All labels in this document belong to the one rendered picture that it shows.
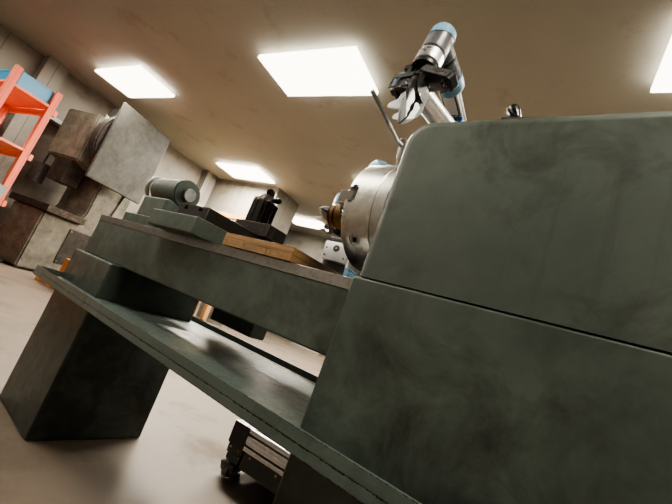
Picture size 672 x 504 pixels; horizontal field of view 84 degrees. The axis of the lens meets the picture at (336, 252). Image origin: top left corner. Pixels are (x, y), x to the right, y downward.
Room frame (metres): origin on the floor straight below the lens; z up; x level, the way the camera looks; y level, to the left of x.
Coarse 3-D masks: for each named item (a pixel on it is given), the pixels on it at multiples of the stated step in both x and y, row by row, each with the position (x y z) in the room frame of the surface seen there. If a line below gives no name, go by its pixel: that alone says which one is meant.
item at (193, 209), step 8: (184, 208) 1.30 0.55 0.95; (192, 208) 1.27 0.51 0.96; (200, 208) 1.24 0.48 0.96; (208, 208) 1.21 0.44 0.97; (200, 216) 1.23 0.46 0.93; (208, 216) 1.21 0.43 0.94; (216, 216) 1.24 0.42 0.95; (224, 216) 1.26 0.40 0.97; (216, 224) 1.25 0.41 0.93; (224, 224) 1.27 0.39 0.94; (232, 224) 1.29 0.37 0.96; (232, 232) 1.30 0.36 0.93; (240, 232) 1.33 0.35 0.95; (248, 232) 1.35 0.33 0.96; (264, 240) 1.42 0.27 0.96
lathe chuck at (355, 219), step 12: (372, 168) 0.95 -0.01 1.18; (384, 168) 0.93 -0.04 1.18; (360, 180) 0.93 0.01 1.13; (372, 180) 0.91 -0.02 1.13; (360, 192) 0.91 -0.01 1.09; (372, 192) 0.89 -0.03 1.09; (348, 204) 0.93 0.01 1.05; (360, 204) 0.90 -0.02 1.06; (372, 204) 0.88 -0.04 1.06; (348, 216) 0.93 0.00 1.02; (360, 216) 0.91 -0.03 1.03; (348, 228) 0.94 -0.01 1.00; (360, 228) 0.91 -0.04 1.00; (348, 240) 0.96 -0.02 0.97; (360, 240) 0.93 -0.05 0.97; (348, 252) 0.99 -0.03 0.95; (360, 252) 0.95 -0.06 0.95; (360, 264) 1.00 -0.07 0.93
